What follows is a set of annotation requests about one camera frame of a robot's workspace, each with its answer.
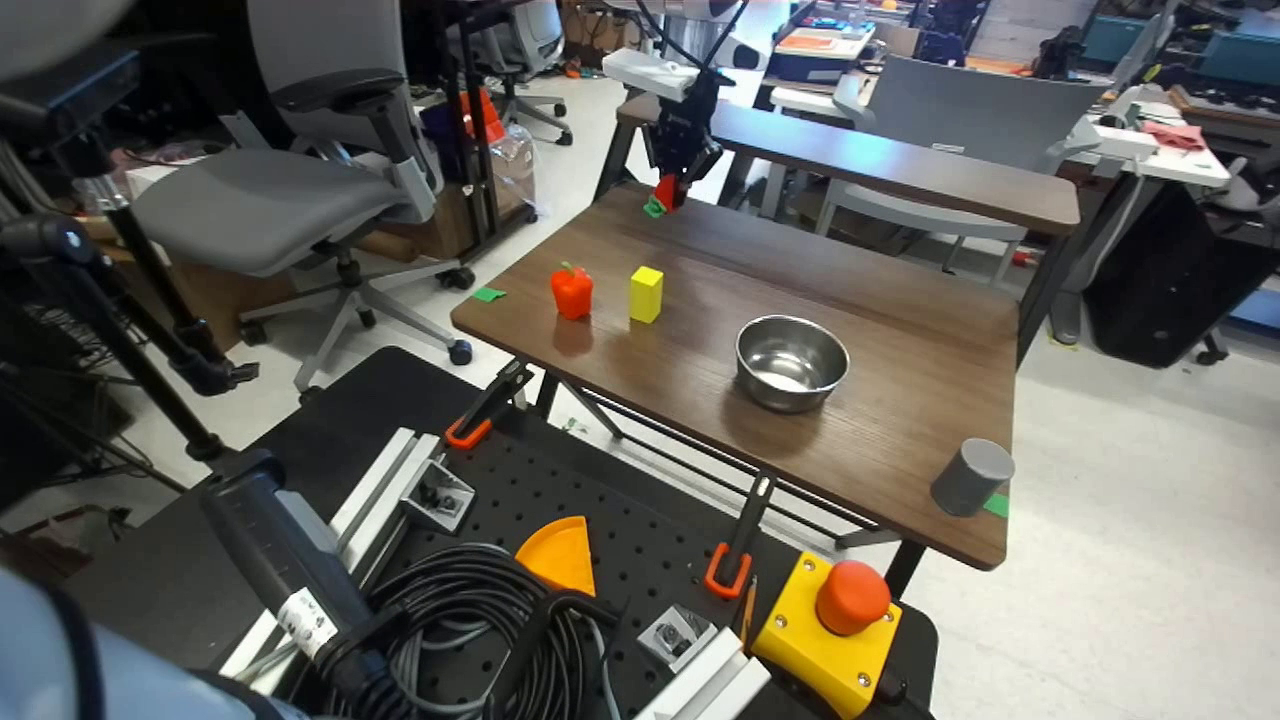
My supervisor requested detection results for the yellow emergency stop button box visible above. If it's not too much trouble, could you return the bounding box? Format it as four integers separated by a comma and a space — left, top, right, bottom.
748, 546, 906, 720

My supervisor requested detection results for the long aluminium extrusion rail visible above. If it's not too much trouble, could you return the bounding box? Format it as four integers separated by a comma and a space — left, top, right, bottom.
215, 423, 449, 687

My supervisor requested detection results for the orange wedge piece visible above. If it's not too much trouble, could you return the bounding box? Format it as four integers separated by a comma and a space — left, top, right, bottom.
511, 513, 605, 598

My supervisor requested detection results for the yellow block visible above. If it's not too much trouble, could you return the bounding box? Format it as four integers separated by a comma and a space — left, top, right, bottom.
622, 258, 671, 327

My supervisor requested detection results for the grey cylinder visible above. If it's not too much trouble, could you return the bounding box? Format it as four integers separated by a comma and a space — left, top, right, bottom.
927, 431, 1021, 523

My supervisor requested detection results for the grey office chair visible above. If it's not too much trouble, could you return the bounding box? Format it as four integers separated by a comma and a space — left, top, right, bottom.
129, 0, 480, 396

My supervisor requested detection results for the black clamped stand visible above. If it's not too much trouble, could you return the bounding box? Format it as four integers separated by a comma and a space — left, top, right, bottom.
647, 59, 735, 217

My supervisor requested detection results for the short aluminium extrusion rail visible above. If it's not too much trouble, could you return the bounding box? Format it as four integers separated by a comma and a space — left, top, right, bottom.
632, 619, 781, 720

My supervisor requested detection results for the black coiled cable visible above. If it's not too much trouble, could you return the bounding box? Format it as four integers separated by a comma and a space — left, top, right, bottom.
284, 536, 629, 720

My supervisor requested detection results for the black post with white label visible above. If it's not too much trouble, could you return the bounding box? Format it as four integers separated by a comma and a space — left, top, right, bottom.
195, 446, 381, 681

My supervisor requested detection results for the metal corner bracket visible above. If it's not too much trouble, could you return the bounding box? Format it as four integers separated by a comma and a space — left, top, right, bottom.
398, 455, 480, 536
632, 603, 719, 677

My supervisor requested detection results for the dark grey desk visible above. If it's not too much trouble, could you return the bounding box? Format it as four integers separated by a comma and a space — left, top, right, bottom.
589, 88, 1087, 318

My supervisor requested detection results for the black bag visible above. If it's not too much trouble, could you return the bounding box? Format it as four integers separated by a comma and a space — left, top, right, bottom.
1080, 176, 1280, 370

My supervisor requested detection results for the black and orange bar clamp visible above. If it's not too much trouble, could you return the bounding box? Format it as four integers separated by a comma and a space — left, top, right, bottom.
700, 469, 781, 603
438, 350, 541, 455

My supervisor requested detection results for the black tripod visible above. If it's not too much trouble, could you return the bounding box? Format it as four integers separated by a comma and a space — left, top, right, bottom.
0, 195, 263, 464

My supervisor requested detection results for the office chair with white back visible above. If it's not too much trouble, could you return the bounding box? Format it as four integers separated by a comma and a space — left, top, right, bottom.
455, 0, 578, 151

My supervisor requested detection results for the silver metal bowl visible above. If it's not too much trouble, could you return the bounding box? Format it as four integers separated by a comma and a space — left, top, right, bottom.
732, 308, 857, 414

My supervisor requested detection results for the red plush toy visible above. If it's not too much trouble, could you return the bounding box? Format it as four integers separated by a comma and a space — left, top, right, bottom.
546, 258, 598, 327

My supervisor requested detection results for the white desk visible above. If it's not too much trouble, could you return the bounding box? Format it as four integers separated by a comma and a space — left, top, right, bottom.
1065, 95, 1239, 193

